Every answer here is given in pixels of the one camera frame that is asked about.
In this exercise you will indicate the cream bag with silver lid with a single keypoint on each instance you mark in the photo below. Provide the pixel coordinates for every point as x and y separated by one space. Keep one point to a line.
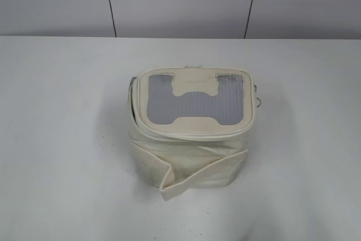
190 126

